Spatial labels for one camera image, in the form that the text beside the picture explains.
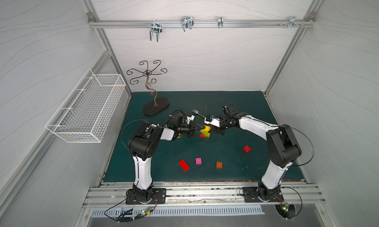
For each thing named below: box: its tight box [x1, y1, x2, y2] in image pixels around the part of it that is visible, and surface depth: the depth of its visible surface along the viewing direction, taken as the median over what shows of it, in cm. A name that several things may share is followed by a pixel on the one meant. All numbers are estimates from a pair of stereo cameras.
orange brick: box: [216, 161, 223, 169], surface depth 84 cm
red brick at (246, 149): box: [242, 145, 252, 153], surface depth 91 cm
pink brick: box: [195, 157, 202, 165], surface depth 86 cm
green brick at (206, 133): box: [199, 130, 211, 137], surface depth 94 cm
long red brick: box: [178, 158, 190, 173], surface depth 84 cm
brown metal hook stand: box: [126, 59, 170, 115], surface depth 95 cm
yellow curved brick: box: [200, 125, 212, 132], surface depth 90 cm
